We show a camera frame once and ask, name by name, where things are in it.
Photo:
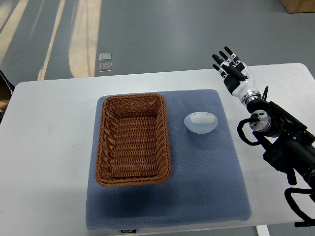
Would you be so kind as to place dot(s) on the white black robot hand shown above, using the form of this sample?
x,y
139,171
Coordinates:
x,y
237,77

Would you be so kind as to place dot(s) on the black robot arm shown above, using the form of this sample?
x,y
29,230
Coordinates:
x,y
287,143

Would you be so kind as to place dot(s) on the brown wicker basket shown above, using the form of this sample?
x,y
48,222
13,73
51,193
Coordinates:
x,y
133,143

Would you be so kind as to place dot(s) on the cardboard box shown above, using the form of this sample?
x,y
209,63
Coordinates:
x,y
299,6

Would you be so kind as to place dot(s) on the blue fabric mat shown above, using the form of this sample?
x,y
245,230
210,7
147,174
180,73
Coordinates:
x,y
206,184

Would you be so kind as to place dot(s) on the lower metal floor plate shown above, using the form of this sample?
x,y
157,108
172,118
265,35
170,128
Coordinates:
x,y
105,67

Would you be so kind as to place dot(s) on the metal floor plate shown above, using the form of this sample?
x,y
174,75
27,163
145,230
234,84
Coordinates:
x,y
105,67
105,56

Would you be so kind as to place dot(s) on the upper metal floor plate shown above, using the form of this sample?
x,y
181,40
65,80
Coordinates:
x,y
105,56

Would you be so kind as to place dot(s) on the white table leg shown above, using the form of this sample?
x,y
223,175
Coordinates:
x,y
262,230

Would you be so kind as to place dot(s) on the dark object at left edge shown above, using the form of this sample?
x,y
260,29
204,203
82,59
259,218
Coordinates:
x,y
6,91

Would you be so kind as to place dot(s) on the black bracket at table edge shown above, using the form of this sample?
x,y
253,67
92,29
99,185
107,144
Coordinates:
x,y
304,224

